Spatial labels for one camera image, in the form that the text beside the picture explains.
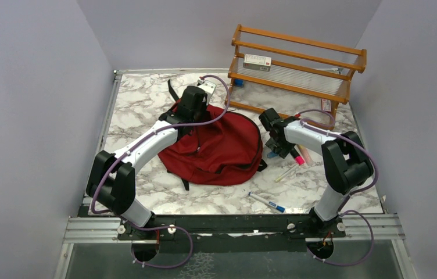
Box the yellow green pen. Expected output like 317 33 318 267
274 165 299 183

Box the pink black highlighter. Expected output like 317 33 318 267
289 148 305 166

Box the small blue block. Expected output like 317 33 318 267
233 79 244 87

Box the blue glue stick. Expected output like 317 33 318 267
267 152 278 159

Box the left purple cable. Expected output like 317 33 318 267
89 74 231 270

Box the small red white box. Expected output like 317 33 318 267
321 98 332 113

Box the red student backpack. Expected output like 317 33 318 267
157 79 268 192

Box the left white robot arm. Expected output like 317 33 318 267
86 81 216 239

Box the orange wooden shelf rack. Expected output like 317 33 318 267
228 24 367 126

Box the black metal base rail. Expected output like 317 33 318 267
63 204 406 255

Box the white box on shelf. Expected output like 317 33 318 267
243 54 272 72

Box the white blue marker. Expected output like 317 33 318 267
248 191 285 213

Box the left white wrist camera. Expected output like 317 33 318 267
198 79 217 104

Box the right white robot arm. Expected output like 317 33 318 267
259 108 377 237

